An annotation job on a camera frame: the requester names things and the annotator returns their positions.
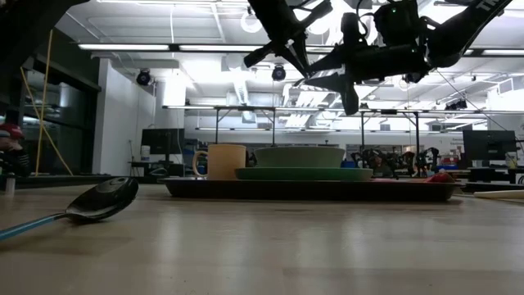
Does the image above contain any knife with cream handle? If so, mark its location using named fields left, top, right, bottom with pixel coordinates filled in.
left=473, top=189, right=524, bottom=201

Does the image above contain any black spoon with blue handle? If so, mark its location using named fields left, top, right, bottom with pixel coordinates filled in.
left=0, top=176, right=139, bottom=243

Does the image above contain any person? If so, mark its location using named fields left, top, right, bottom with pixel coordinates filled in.
left=0, top=122, right=32, bottom=178

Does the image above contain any yellow extension cord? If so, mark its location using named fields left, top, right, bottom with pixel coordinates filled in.
left=19, top=28, right=75, bottom=178

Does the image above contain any long ceiling light strip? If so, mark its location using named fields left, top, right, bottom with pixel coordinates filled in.
left=77, top=43, right=524, bottom=57

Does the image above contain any background robot workstation frame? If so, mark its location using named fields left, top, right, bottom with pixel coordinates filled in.
left=212, top=105, right=422, bottom=149

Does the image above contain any red cloth napkin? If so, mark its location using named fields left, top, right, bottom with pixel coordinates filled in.
left=370, top=171, right=458, bottom=184

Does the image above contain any black computer monitor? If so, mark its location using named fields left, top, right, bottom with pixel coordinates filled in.
left=463, top=129, right=517, bottom=161
left=141, top=128, right=185, bottom=156

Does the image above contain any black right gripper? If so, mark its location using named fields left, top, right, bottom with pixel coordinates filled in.
left=305, top=11, right=431, bottom=116

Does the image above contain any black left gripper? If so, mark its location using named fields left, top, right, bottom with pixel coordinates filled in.
left=244, top=0, right=333, bottom=79

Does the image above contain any beige bowl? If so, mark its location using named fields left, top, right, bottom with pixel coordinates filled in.
left=253, top=146, right=347, bottom=169

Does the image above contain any dark brown serving tray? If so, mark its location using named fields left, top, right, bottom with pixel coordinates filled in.
left=157, top=176, right=466, bottom=202

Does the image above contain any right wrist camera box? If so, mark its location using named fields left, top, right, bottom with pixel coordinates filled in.
left=373, top=1, right=425, bottom=46

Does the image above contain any orange mug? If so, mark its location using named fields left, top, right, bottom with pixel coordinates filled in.
left=192, top=143, right=247, bottom=181

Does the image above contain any green plate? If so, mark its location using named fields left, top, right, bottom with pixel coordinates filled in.
left=234, top=166, right=374, bottom=182

